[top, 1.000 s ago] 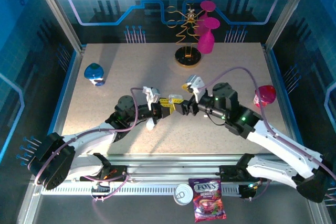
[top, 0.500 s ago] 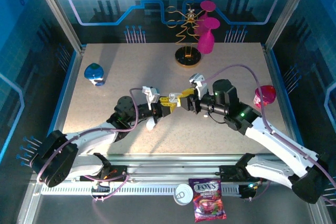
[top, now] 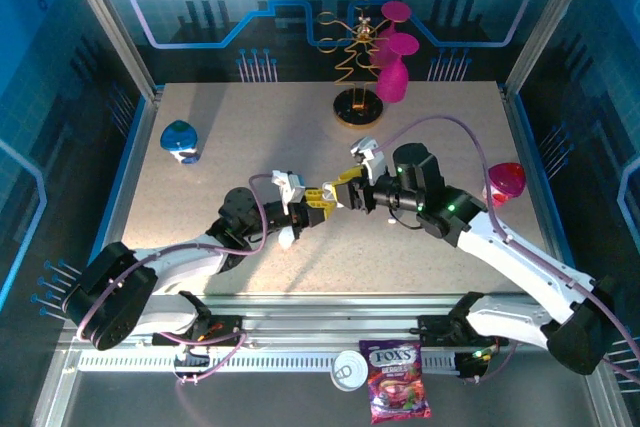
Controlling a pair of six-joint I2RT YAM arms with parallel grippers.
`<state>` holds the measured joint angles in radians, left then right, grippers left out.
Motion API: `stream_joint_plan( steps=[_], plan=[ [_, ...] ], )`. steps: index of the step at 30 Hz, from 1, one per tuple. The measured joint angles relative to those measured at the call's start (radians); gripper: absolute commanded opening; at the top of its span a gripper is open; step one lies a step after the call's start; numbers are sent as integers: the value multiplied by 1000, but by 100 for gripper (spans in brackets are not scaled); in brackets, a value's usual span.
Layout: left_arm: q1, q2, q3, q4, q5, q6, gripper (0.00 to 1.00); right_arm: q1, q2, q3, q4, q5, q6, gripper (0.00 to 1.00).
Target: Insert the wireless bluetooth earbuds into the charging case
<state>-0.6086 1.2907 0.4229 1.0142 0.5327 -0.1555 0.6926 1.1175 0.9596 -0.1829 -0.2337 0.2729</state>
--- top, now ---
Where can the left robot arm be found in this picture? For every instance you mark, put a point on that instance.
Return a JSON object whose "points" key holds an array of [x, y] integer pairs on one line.
{"points": [[185, 257]]}

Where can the pink plastic cup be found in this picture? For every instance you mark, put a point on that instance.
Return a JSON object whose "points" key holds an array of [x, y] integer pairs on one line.
{"points": [[507, 179]]}

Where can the opaque pink wine glass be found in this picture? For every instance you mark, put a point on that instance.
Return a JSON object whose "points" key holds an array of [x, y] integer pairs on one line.
{"points": [[391, 82]]}

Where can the blue and white cup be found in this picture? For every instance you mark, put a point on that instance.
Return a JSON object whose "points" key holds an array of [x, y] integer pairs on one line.
{"points": [[177, 136]]}

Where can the white can lid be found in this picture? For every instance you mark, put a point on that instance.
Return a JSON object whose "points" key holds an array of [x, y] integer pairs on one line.
{"points": [[349, 371]]}

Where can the purple Fox's candy bag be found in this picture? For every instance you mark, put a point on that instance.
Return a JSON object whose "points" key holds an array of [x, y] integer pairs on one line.
{"points": [[397, 382]]}

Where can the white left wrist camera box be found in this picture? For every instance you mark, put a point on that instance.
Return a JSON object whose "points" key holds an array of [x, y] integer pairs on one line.
{"points": [[286, 186]]}

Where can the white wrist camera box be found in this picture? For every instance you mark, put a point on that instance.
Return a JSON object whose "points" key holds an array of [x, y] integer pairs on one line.
{"points": [[367, 152], [286, 186]]}

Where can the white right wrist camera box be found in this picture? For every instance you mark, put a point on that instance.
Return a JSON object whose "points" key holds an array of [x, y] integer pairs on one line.
{"points": [[367, 152]]}

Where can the aluminium mounting rail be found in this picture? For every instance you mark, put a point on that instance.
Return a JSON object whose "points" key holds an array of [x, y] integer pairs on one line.
{"points": [[325, 317]]}

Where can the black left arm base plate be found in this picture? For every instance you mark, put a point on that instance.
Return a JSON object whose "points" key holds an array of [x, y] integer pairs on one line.
{"points": [[225, 329]]}

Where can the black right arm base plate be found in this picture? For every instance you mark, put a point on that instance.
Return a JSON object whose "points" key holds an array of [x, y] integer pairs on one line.
{"points": [[435, 329]]}

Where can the aluminium frame post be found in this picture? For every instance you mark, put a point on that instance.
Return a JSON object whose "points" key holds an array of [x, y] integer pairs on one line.
{"points": [[545, 22], [107, 22]]}

